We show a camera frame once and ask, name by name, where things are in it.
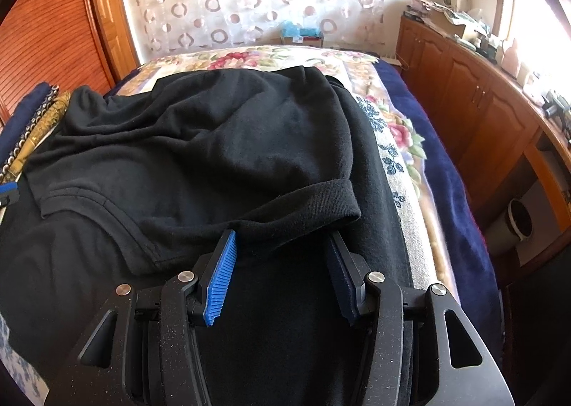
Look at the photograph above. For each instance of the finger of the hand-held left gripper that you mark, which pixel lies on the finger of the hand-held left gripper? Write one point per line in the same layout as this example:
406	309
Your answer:
6	192

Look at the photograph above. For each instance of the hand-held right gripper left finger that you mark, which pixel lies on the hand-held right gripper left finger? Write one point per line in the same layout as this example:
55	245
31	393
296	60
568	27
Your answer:
221	281

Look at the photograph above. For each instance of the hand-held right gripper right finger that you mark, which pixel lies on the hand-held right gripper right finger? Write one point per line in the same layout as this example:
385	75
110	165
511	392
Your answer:
343	283

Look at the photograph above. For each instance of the black printed T-shirt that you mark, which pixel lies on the black printed T-shirt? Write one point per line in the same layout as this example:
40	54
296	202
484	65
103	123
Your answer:
200	143

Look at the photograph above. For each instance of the gold patterned cloth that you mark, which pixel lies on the gold patterned cloth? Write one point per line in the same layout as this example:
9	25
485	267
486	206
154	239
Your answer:
42	129

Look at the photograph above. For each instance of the navy folded cloth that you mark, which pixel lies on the navy folded cloth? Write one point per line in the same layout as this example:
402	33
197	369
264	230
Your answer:
26	114

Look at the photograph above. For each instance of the navy blue blanket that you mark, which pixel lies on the navy blue blanket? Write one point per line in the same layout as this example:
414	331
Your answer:
446	174

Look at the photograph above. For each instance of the grey waste bin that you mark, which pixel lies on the grey waste bin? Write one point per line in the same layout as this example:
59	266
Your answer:
502	227

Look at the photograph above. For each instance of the wooden louvred wardrobe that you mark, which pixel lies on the wooden louvred wardrobe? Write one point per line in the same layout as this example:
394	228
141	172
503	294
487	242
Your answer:
49	22

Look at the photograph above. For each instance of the wooden cabinet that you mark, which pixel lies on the wooden cabinet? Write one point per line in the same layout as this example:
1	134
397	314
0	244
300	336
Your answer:
468	89

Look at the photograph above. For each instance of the black hand-held device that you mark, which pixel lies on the black hand-held device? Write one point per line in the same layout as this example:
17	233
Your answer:
553	105

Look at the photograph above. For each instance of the open cardboard box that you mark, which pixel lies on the open cardboard box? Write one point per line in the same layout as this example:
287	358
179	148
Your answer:
446	24

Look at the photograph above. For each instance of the white plastic bottle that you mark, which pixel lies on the white plastic bottle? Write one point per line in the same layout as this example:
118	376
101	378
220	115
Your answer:
514	56

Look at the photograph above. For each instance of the bright window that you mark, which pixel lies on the bright window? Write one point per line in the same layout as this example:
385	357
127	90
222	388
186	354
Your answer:
535	31

